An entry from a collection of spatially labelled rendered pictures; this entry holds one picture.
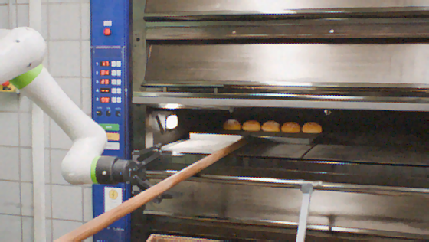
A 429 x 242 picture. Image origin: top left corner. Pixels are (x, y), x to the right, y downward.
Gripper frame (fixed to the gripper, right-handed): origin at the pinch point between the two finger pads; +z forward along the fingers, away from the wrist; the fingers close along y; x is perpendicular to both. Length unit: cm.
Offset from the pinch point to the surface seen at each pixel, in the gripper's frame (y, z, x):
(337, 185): 3.2, 46.5, -16.0
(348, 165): 3, 47, -53
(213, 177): 3.1, 6.6, -16.5
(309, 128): -1, 21, -144
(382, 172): 4, 59, -53
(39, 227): 37, -81, -53
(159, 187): -0.2, 1.7, 21.0
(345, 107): -19, 47, -38
